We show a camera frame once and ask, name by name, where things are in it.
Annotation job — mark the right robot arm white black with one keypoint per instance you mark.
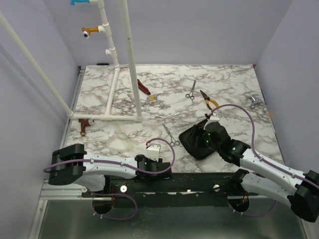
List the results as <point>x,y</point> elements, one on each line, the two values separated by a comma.
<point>259,174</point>

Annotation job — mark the black zip tool case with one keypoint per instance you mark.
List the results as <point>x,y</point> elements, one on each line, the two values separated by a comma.
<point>184,139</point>

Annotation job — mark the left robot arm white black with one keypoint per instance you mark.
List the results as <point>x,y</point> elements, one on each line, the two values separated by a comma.
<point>73,164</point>

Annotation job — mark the red black utility knife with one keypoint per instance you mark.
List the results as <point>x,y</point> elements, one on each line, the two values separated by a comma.
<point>143,88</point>

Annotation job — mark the aluminium extrusion frame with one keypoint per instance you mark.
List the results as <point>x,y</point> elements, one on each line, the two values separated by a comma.
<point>42,203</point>

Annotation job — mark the white PVC pipe frame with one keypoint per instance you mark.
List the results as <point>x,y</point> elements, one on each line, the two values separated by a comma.
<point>111,51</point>

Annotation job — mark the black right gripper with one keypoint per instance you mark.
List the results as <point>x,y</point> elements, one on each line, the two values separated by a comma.
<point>197,137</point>

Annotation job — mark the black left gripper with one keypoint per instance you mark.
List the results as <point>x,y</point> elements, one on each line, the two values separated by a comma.
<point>158,162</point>

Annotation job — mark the blue tap on pipe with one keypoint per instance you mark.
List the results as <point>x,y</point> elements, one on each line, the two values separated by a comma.
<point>73,2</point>

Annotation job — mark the brown brass valve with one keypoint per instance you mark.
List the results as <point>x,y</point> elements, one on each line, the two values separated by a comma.
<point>85,123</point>

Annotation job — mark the silver thinning scissors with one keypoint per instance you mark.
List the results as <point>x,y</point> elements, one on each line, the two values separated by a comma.
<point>190,95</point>

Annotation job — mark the orange tap on pipe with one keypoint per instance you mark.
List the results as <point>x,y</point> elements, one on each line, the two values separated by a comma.
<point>87,31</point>

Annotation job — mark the silver hair scissors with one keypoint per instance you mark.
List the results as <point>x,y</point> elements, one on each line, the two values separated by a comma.
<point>173,141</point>

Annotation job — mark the yellow handled pliers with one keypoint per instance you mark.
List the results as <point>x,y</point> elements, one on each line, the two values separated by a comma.
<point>208,100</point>

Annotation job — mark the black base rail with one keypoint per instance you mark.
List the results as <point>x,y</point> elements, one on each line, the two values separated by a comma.
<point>181,190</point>

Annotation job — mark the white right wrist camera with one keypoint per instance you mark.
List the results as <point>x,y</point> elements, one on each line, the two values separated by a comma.
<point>212,118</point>

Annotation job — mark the chrome faucet tap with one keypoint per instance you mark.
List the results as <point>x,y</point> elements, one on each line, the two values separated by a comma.
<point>254,101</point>

